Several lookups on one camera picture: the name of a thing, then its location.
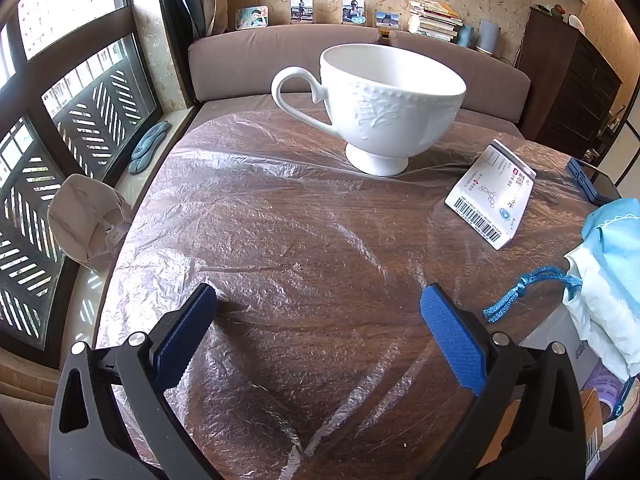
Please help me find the clear plastic table cover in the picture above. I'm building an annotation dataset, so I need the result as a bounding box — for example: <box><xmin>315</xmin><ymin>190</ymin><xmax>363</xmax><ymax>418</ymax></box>
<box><xmin>95</xmin><ymin>107</ymin><xmax>596</xmax><ymax>480</ymax></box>

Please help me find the brown sofa back cushion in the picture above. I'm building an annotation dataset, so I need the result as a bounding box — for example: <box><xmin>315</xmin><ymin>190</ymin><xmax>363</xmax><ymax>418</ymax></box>
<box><xmin>389</xmin><ymin>30</ymin><xmax>532</xmax><ymax>123</ymax></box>
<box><xmin>187</xmin><ymin>24</ymin><xmax>388</xmax><ymax>103</ymax></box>

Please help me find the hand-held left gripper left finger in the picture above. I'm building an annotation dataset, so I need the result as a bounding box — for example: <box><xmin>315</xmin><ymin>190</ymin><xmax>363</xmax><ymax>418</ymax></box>
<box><xmin>50</xmin><ymin>282</ymin><xmax>219</xmax><ymax>480</ymax></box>

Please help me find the curved photo frame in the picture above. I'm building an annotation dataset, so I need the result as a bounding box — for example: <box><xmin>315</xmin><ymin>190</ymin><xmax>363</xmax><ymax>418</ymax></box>
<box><xmin>235</xmin><ymin>6</ymin><xmax>271</xmax><ymax>31</ymax></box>

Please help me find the white medicine box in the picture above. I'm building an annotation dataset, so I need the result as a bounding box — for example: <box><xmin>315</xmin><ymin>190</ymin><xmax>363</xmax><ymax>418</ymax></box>
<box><xmin>445</xmin><ymin>139</ymin><xmax>537</xmax><ymax>251</ymax></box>

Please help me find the purple plastic item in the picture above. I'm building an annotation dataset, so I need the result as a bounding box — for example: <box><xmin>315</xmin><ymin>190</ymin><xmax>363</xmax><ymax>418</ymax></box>
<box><xmin>580</xmin><ymin>364</ymin><xmax>632</xmax><ymax>408</ymax></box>

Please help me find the stack of books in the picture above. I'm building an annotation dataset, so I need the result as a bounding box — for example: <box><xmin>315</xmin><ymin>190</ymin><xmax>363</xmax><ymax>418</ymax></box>
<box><xmin>407</xmin><ymin>0</ymin><xmax>463</xmax><ymax>43</ymax></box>

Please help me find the brown cardboard box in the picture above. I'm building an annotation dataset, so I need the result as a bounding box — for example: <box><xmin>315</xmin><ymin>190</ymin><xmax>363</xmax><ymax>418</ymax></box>
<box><xmin>482</xmin><ymin>389</ymin><xmax>606</xmax><ymax>480</ymax></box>

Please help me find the dark blue smartphone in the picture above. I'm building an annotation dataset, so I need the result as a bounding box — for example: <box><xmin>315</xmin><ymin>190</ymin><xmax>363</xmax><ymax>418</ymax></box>
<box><xmin>566</xmin><ymin>157</ymin><xmax>623</xmax><ymax>206</ymax></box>

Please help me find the dark wooden cabinet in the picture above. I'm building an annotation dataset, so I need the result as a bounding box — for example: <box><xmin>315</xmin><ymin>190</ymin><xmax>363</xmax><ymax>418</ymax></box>
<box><xmin>515</xmin><ymin>5</ymin><xmax>623</xmax><ymax>161</ymax></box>

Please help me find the blue braided cord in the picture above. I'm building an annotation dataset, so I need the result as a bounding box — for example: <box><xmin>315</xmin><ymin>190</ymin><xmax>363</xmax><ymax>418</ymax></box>
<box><xmin>482</xmin><ymin>266</ymin><xmax>584</xmax><ymax>324</ymax></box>

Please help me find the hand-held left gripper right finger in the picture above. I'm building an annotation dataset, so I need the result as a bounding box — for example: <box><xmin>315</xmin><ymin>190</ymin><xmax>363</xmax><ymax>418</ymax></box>
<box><xmin>420</xmin><ymin>283</ymin><xmax>588</xmax><ymax>480</ymax></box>

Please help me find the dark blue curtain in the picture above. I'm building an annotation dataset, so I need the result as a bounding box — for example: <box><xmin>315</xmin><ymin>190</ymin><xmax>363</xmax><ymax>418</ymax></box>
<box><xmin>154</xmin><ymin>0</ymin><xmax>228</xmax><ymax>106</ymax></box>

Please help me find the small standing photo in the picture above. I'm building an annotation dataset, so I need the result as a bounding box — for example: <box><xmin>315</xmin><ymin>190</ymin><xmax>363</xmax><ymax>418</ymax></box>
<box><xmin>342</xmin><ymin>0</ymin><xmax>368</xmax><ymax>26</ymax></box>
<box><xmin>290</xmin><ymin>0</ymin><xmax>316</xmax><ymax>24</ymax></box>

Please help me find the brown seat cushion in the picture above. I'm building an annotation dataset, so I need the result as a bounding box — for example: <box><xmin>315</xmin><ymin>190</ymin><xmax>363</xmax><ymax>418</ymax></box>
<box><xmin>192</xmin><ymin>91</ymin><xmax>525</xmax><ymax>137</ymax></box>

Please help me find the white carton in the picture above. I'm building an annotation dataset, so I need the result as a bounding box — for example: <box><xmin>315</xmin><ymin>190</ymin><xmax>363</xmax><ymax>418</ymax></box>
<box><xmin>520</xmin><ymin>305</ymin><xmax>603</xmax><ymax>391</ymax></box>

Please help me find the blue grey cloth item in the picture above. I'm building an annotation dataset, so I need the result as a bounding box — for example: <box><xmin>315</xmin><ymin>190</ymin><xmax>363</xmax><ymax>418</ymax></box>
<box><xmin>128</xmin><ymin>121</ymin><xmax>172</xmax><ymax>175</ymax></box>

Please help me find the dark framed window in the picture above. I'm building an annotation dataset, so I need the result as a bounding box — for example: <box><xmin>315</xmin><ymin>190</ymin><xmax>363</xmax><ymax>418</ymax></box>
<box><xmin>0</xmin><ymin>0</ymin><xmax>166</xmax><ymax>361</ymax></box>

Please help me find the white embossed teacup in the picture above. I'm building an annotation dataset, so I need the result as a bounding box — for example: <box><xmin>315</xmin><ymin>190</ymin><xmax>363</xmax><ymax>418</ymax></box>
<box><xmin>271</xmin><ymin>44</ymin><xmax>468</xmax><ymax>177</ymax></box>

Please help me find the grey cylinder speaker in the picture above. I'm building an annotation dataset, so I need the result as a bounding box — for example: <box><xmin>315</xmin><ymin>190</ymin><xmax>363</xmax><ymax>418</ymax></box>
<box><xmin>475</xmin><ymin>19</ymin><xmax>501</xmax><ymax>55</ymax></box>

